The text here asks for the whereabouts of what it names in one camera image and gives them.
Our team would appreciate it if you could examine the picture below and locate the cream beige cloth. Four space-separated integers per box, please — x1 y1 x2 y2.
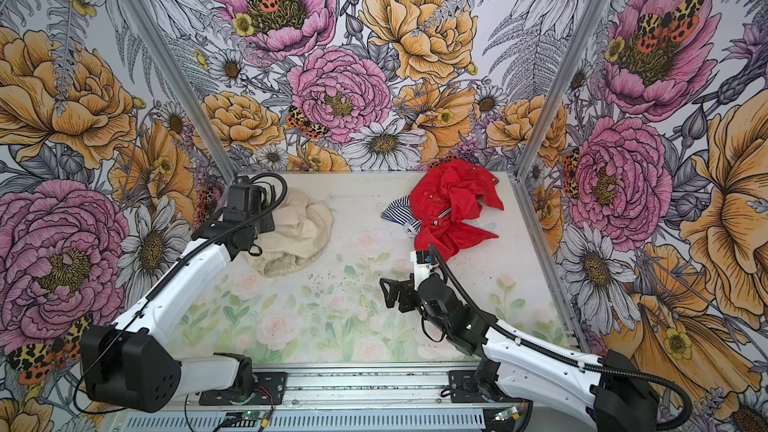
246 202 334 278

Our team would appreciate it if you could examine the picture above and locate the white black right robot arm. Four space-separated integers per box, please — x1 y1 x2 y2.
379 275 660 431

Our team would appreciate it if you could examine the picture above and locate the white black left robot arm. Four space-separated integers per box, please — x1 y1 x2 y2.
77 173 288 413

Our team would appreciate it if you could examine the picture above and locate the blue white striped cloth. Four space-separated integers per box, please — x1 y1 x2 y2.
381 196 422 238

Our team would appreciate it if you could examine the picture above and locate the red cloth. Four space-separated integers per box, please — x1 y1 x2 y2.
409 160 504 259

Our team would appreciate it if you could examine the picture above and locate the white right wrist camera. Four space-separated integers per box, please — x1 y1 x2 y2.
410 250 433 289

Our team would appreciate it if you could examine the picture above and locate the black corrugated left cable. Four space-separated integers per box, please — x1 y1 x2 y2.
71 172 289 415

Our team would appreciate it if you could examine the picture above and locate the black corrugated cable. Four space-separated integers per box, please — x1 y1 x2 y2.
71 172 289 415
427 244 694 432

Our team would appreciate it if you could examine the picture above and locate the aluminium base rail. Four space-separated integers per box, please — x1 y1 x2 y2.
107 362 529 414

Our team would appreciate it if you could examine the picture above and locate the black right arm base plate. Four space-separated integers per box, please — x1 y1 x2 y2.
441 370 512 403

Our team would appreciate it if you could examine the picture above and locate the aluminium corner post left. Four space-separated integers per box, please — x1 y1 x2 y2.
119 0 239 185

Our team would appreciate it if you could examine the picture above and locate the aluminium corner post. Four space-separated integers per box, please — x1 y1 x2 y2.
119 0 239 185
515 0 610 183

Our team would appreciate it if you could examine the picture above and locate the white perforated cable duct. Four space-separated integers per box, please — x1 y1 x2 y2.
113 408 486 431

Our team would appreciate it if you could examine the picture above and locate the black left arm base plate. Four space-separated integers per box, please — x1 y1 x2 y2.
197 371 288 406

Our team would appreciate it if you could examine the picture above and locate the black corrugated right cable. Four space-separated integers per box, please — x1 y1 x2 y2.
427 244 694 432

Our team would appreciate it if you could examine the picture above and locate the aluminium corner post right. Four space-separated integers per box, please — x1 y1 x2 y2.
515 0 610 183

